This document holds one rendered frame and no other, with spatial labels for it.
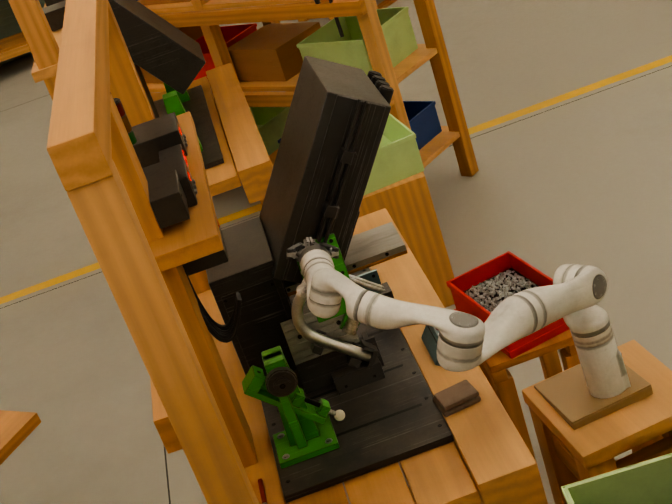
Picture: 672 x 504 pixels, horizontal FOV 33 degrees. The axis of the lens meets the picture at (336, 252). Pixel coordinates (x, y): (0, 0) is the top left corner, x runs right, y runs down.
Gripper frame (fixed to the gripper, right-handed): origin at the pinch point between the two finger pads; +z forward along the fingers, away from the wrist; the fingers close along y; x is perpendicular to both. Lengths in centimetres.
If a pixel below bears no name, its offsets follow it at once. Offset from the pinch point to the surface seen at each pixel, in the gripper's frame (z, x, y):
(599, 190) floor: 242, 65, -168
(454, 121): 302, 46, -110
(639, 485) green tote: -64, 31, -61
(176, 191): -12.5, -17.4, 31.2
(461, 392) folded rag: -15, 34, -36
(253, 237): 39.7, 12.5, 10.6
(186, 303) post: -11.0, 10.0, 29.5
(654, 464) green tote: -64, 26, -63
